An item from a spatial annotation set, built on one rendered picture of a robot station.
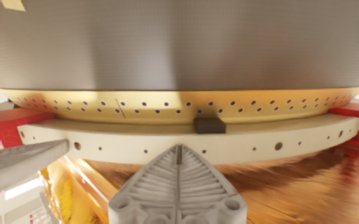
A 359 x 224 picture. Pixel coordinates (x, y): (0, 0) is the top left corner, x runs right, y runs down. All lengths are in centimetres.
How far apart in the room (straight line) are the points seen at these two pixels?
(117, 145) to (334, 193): 31
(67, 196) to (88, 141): 23
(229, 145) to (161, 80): 13
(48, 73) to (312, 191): 41
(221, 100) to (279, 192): 15
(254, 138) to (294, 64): 11
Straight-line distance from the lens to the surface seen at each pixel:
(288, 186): 27
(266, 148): 24
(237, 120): 25
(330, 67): 28
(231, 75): 18
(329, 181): 32
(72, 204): 44
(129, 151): 21
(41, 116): 36
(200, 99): 19
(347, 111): 44
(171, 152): 16
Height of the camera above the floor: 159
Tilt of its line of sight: 15 degrees up
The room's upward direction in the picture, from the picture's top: 180 degrees clockwise
